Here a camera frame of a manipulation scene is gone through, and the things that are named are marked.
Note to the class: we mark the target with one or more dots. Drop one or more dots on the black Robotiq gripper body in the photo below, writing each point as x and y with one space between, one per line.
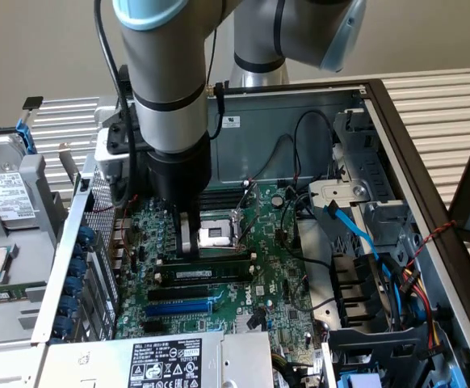
178 174

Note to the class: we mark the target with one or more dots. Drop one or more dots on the green RAM stick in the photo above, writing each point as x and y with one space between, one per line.
1 294
194 275

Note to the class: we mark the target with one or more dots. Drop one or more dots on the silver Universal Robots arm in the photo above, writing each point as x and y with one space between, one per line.
166 60

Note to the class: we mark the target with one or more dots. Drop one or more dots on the CPU socket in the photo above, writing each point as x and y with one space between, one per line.
219 236

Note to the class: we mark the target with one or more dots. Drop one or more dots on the long black expansion slot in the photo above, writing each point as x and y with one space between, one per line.
178 293

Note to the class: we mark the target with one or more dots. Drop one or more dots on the white case sticker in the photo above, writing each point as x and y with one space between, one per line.
232 122

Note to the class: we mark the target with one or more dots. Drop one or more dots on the metal socket cover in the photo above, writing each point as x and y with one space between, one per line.
254 188

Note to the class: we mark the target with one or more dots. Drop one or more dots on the blue expansion slot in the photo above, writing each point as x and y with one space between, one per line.
178 308

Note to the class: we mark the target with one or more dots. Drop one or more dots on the green Dell motherboard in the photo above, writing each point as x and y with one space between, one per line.
267 242

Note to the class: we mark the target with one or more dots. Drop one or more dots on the coin cell battery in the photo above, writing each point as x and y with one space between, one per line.
276 200

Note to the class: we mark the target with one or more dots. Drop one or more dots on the grey case latch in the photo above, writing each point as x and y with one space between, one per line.
101 113

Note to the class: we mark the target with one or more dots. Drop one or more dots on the blue card retention knob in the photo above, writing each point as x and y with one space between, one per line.
74 285
78 267
63 326
85 235
69 306

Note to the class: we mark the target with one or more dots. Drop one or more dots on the black plastic box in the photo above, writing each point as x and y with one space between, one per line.
126 87

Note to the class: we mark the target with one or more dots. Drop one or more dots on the short black expansion slot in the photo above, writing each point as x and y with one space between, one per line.
154 327

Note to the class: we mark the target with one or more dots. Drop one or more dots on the open grey PC case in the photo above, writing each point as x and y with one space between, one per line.
267 113

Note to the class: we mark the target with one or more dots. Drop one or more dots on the silver chipset heatsink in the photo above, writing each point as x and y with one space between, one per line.
241 323

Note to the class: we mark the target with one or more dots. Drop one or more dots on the grey parts rack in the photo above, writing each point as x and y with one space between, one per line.
33 250

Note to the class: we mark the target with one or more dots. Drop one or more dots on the blue disk caddy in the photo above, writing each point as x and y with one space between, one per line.
27 137

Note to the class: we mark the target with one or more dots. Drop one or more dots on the silver power supply with label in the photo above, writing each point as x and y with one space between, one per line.
97 363

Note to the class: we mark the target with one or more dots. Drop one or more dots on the black table end cap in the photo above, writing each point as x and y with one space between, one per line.
33 103

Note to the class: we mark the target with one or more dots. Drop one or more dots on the silver hard disk with label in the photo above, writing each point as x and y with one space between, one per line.
9 194

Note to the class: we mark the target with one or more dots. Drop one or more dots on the grey metal disk bay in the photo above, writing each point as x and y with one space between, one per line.
370 161

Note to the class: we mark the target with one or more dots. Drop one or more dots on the black plastic drive carrier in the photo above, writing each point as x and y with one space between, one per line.
380 347

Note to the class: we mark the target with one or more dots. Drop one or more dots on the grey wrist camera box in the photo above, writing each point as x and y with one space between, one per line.
107 165

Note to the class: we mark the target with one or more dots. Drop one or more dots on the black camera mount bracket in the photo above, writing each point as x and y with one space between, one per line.
116 139

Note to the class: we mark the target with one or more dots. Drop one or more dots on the metal card bracket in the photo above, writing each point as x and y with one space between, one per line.
69 163

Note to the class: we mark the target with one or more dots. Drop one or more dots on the silver drive bracket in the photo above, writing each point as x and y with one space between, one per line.
340 190

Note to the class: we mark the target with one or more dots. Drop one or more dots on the black plastic fan duct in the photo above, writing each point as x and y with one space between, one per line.
356 283

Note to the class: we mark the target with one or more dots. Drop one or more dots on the blue plastic drive rail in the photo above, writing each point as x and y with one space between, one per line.
360 382

